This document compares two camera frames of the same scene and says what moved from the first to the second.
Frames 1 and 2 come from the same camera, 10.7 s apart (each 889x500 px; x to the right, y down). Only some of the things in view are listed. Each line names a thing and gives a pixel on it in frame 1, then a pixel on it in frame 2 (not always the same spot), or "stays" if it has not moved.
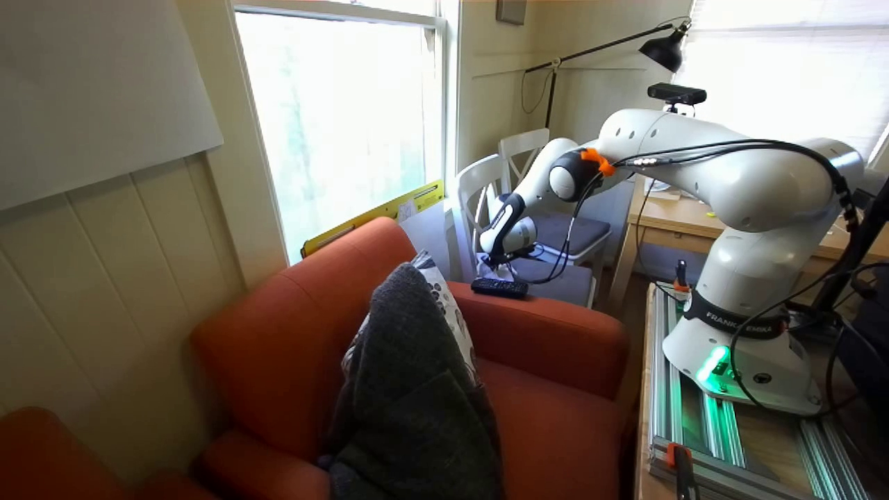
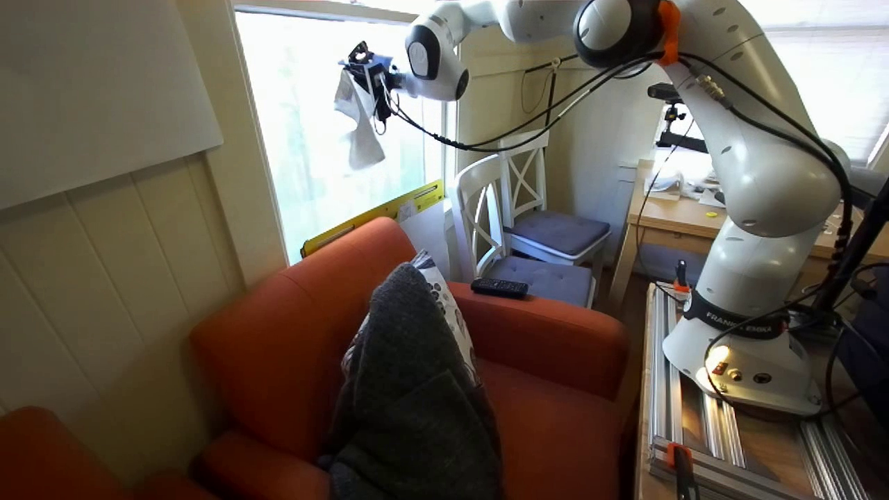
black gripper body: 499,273 to 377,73
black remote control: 502,287 stays
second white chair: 561,241 stays
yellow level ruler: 391,213 stays
